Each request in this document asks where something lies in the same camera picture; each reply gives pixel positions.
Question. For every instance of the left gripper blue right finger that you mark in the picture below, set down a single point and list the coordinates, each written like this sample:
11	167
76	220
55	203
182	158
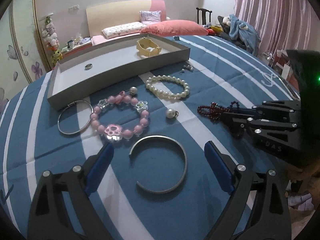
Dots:
269	217

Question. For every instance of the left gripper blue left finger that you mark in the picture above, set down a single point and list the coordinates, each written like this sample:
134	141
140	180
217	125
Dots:
48	217

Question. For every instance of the thin silver round bangle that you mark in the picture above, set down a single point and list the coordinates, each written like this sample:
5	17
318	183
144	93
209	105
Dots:
68	123

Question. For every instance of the silver cuff bangle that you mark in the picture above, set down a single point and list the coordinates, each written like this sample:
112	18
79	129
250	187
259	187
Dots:
162	162

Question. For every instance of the single pearl pendant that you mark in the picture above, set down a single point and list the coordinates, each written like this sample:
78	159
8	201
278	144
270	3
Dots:
171	113

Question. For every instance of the grey shallow cardboard tray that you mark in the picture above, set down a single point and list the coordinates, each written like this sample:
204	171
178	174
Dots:
103	65

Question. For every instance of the blue white striped tablecloth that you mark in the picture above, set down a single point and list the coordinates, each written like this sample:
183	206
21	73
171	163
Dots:
122	114

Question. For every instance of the blue plush garment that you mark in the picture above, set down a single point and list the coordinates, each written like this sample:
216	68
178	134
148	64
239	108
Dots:
245	32

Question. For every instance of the pink curtain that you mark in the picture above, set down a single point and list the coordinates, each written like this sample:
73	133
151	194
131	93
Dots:
281	24

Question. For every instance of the dark wooden chair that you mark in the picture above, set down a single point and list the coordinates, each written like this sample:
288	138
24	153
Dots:
204	16

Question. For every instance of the sliding floral wardrobe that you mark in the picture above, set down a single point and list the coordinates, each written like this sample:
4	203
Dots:
23	59

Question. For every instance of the folded coral pink quilt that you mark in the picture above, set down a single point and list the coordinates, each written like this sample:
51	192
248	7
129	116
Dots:
175	28

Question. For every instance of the pink bedside nightstand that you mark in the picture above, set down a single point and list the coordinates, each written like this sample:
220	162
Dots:
76	48

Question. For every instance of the white mug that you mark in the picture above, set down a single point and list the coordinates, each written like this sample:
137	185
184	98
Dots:
71	44

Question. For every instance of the hanging plush toy stack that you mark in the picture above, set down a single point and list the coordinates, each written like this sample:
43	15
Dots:
50	39

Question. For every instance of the purple small pillow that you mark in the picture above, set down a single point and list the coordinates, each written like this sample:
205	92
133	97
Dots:
150	17

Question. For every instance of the white patterned pillow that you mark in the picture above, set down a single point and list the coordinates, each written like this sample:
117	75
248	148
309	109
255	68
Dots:
123	29

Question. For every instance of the bed with beige headboard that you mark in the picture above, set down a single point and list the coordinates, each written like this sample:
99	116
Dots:
116	13

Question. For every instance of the wall power socket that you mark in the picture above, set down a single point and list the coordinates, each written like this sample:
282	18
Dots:
73	8

